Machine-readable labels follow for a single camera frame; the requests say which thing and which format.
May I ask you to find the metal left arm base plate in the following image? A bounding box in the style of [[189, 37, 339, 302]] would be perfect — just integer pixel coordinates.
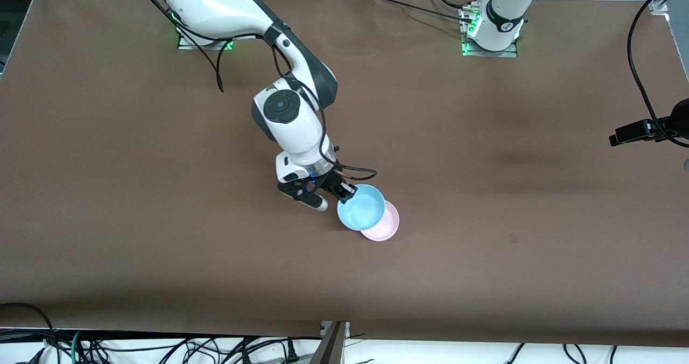
[[460, 3, 519, 59]]

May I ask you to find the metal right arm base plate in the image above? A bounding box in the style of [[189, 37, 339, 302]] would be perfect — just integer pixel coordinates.
[[177, 27, 234, 51]]

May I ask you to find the pink bowl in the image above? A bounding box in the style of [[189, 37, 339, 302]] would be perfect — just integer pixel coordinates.
[[360, 199, 400, 242]]

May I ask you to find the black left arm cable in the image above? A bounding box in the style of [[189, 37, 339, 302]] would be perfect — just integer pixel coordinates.
[[627, 0, 689, 150]]

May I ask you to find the aluminium frame post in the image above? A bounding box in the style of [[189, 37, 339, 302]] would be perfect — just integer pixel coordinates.
[[310, 321, 350, 364]]

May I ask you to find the brown table cover sheet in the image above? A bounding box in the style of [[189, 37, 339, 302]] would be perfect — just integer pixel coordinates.
[[0, 0, 689, 347]]

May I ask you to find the blue bowl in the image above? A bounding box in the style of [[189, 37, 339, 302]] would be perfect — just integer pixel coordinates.
[[337, 184, 386, 231]]

